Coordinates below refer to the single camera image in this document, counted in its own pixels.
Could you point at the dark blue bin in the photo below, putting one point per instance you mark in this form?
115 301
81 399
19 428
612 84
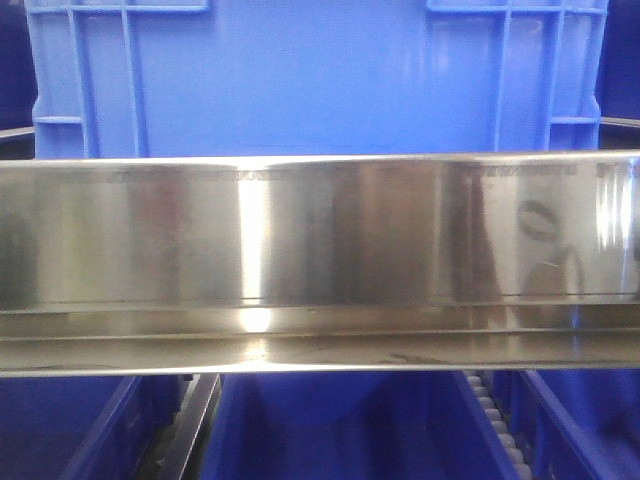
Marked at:
572 424
84 427
353 425
617 87
18 81

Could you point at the light blue plastic bin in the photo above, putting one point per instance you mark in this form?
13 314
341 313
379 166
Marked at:
123 79

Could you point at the dark blue upper left bin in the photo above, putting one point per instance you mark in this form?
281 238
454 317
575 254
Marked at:
18 81

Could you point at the white roller conveyor track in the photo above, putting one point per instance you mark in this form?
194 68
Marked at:
495 417

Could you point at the dark blue lower right bin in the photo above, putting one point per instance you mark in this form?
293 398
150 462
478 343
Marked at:
572 424

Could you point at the metal lower left guide rail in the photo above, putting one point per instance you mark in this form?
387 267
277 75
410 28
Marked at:
177 451

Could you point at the stainless steel shelf front rail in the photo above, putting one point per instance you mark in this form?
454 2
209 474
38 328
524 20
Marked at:
312 263

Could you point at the dark blue lower left bin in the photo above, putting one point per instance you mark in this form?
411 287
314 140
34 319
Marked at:
84 427

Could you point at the dark blue lower middle bin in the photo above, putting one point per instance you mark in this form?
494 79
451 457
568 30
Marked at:
353 425

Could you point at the dark blue upper right bin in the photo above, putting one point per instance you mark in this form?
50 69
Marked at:
617 87

